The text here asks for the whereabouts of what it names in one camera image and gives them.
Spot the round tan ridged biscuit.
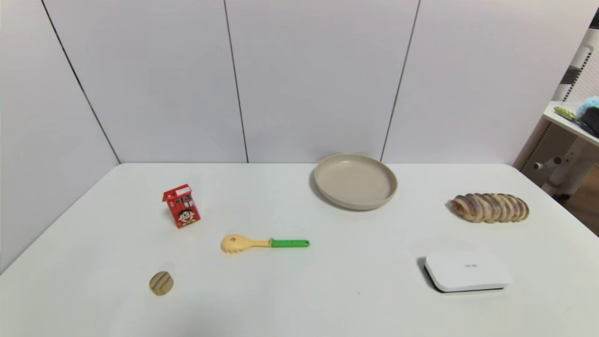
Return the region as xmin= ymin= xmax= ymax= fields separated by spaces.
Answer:
xmin=149 ymin=271 xmax=174 ymax=296

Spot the sliced brown bread loaf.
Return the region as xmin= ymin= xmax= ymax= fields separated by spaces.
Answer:
xmin=451 ymin=192 xmax=530 ymax=224

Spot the white perforated panel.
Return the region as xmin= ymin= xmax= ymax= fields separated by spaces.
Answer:
xmin=513 ymin=28 xmax=599 ymax=175

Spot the white flat router box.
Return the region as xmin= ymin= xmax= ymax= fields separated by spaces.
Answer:
xmin=424 ymin=252 xmax=512 ymax=293

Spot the white side desk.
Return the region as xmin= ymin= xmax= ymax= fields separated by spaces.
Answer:
xmin=533 ymin=100 xmax=599 ymax=198

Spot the light blue fluffy item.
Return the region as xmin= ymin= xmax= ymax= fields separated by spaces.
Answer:
xmin=577 ymin=95 xmax=599 ymax=117

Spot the beige brown round plate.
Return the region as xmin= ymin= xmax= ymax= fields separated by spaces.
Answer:
xmin=314 ymin=153 xmax=399 ymax=211

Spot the red milk carton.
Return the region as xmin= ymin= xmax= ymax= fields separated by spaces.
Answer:
xmin=162 ymin=184 xmax=201 ymax=229

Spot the yellow pasta spoon green handle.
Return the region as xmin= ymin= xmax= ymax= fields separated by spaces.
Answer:
xmin=220 ymin=234 xmax=310 ymax=255

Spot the dark item on desk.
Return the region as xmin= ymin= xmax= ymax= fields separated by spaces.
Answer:
xmin=578 ymin=107 xmax=599 ymax=137

